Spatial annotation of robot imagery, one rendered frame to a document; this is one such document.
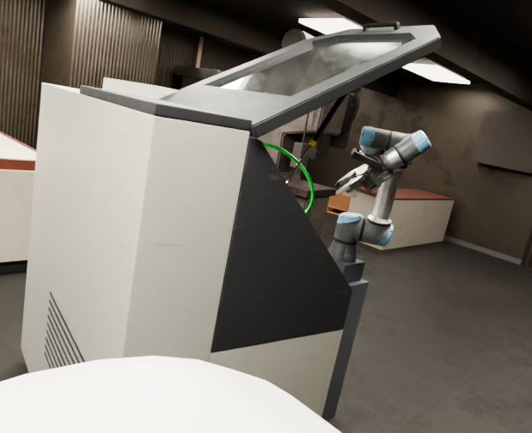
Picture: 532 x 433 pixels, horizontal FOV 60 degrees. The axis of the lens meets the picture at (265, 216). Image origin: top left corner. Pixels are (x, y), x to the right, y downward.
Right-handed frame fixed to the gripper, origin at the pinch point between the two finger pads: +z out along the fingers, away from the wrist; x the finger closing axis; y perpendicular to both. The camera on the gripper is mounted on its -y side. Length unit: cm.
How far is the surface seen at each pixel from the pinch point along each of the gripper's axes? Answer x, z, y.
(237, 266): -43, 32, -12
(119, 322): -62, 61, -24
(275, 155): 343, 84, 57
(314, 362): -28, 41, 43
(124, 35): 515, 192, -165
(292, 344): -33, 40, 28
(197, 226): -49, 30, -31
